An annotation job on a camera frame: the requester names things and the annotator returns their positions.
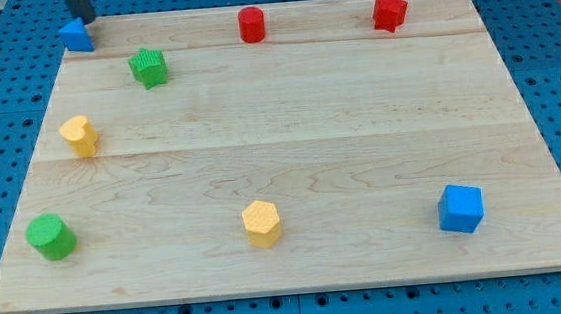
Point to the blue triangle block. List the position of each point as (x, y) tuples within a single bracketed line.
[(75, 37)]

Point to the red star block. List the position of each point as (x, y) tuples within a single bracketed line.
[(389, 14)]

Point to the green cylinder block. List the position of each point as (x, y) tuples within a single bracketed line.
[(51, 237)]

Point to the yellow hexagon block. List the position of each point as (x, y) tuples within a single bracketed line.
[(262, 224)]

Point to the yellow heart block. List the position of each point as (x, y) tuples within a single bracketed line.
[(80, 134)]

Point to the red cylinder block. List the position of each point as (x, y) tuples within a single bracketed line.
[(251, 22)]

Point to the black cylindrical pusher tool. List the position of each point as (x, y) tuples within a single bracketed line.
[(83, 9)]

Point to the blue cube block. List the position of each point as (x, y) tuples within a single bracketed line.
[(461, 208)]

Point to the wooden board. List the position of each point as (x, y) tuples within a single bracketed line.
[(353, 134)]

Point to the green star block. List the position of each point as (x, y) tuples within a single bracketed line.
[(149, 67)]

